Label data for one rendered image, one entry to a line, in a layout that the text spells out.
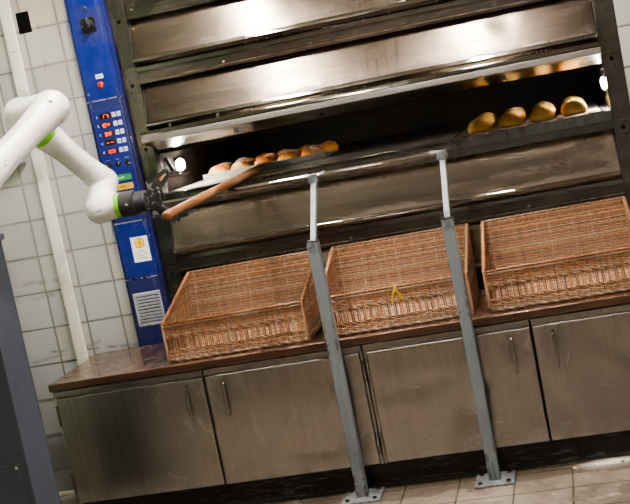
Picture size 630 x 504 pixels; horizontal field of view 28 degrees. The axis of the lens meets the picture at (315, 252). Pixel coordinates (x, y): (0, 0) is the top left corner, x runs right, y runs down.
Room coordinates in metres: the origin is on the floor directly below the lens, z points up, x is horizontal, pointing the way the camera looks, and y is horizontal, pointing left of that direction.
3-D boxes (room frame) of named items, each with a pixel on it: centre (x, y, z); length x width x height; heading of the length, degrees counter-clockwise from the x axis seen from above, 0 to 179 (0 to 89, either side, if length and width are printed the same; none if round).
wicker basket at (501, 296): (4.53, -0.88, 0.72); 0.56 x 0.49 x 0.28; 79
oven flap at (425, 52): (4.92, -0.32, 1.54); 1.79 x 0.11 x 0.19; 78
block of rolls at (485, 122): (5.23, -0.98, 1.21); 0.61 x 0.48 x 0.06; 168
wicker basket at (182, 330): (4.78, 0.30, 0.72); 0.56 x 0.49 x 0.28; 79
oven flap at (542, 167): (4.92, -0.32, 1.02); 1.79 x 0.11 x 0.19; 78
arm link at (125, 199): (4.56, 0.62, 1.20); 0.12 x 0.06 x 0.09; 168
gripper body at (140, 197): (4.54, 0.55, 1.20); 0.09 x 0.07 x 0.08; 78
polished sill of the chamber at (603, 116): (4.95, -0.33, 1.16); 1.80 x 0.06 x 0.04; 78
